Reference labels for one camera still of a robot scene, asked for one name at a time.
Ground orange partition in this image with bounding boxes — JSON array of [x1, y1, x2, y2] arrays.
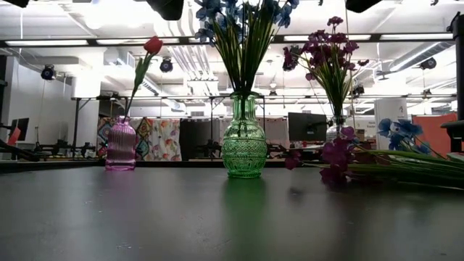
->
[[412, 114, 458, 157]]

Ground white cabinet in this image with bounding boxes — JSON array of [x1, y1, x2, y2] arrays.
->
[[374, 98, 410, 150]]

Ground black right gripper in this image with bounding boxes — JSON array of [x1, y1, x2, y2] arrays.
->
[[345, 0, 382, 14]]

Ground black table mat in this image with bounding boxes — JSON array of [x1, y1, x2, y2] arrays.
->
[[0, 165, 464, 261]]

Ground blue artificial flower bunch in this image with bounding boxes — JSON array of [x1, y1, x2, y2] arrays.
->
[[357, 117, 464, 189], [231, 0, 300, 96], [194, 0, 254, 96]]

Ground black metal rack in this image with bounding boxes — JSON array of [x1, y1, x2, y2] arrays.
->
[[70, 96, 104, 159]]

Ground white floral cloth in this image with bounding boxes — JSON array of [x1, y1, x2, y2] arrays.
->
[[151, 118, 182, 162]]

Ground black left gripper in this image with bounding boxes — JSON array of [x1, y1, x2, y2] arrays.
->
[[146, 0, 185, 22]]

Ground black computer monitor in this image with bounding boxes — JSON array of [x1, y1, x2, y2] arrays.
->
[[288, 112, 328, 142], [9, 117, 30, 143]]

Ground clear glass vase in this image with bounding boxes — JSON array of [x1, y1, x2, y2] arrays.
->
[[325, 115, 351, 143]]

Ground green patterned glass vase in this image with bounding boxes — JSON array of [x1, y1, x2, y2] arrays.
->
[[220, 91, 268, 179]]

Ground black curtain panel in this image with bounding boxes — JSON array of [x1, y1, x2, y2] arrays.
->
[[179, 118, 221, 161]]

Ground pink ribbed glass vase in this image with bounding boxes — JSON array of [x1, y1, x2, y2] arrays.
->
[[104, 115, 138, 172]]

